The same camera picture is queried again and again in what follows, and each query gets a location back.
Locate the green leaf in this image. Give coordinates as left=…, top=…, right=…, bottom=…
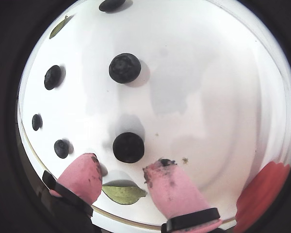
left=48, top=15, right=75, bottom=39
left=101, top=184, right=148, bottom=205

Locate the red collapsible cup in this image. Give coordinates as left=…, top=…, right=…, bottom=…
left=235, top=161, right=291, bottom=233

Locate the pink sleeved gripper finger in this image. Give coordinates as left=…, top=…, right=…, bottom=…
left=142, top=159, right=223, bottom=233
left=42, top=152, right=103, bottom=233

